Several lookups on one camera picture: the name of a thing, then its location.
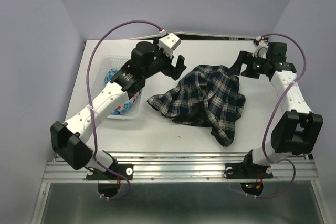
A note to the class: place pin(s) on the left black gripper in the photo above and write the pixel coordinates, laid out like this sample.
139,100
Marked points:
171,70

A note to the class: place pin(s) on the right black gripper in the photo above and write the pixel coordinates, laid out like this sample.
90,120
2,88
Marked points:
244,57

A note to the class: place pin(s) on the navy plaid skirt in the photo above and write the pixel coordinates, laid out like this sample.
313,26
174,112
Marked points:
208,96

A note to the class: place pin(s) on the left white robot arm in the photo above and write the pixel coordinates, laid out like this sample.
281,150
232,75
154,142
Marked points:
69,139

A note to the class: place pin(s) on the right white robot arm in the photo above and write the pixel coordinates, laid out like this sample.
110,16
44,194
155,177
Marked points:
297,130

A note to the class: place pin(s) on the blue floral skirt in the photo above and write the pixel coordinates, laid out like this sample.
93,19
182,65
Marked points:
125,107

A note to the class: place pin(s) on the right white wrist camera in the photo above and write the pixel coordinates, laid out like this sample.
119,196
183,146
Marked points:
261,47

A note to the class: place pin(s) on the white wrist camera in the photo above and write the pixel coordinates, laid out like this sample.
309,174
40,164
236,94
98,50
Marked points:
169,42
261,47

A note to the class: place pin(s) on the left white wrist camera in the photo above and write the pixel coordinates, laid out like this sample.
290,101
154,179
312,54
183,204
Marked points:
169,42

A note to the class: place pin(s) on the aluminium mounting rail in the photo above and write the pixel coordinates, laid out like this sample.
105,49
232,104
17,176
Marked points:
204,167

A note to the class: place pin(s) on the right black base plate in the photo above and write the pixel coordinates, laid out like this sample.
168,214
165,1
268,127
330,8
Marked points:
242,171

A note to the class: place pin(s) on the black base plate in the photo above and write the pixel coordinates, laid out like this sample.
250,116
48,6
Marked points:
242,171
126,170

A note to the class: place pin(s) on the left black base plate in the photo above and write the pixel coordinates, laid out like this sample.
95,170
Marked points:
126,170

